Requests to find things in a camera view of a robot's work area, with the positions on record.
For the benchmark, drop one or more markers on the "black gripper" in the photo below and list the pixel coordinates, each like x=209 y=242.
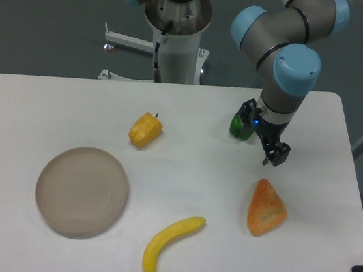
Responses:
x=269 y=126

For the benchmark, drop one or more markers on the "green bell pepper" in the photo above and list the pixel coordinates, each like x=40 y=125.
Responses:
x=241 y=127

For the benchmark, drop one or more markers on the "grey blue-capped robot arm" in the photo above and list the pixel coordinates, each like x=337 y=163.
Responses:
x=276 y=44

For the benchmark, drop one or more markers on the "yellow bell pepper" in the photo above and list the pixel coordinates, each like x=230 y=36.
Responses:
x=145 y=130

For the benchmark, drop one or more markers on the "yellow banana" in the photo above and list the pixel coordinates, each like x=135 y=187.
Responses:
x=166 y=237

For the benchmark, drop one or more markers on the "round beige plate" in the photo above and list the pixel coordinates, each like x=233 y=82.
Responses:
x=81 y=192

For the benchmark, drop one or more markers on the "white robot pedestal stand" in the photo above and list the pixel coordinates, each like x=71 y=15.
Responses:
x=175 y=46

